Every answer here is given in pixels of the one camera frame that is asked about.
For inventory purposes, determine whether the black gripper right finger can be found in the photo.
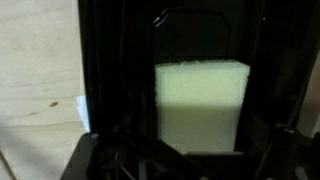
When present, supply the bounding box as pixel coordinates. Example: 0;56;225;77
233;111;303;180

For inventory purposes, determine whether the white paper sheet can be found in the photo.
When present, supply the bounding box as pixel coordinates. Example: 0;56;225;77
76;95;91;133

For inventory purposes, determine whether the black oven tray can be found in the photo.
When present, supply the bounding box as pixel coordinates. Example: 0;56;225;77
77;0;320;158

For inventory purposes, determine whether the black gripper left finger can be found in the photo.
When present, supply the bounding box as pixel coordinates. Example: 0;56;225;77
59;130;201;180

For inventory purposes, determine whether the yellow sponge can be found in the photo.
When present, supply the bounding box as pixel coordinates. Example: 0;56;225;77
154;59;251;155

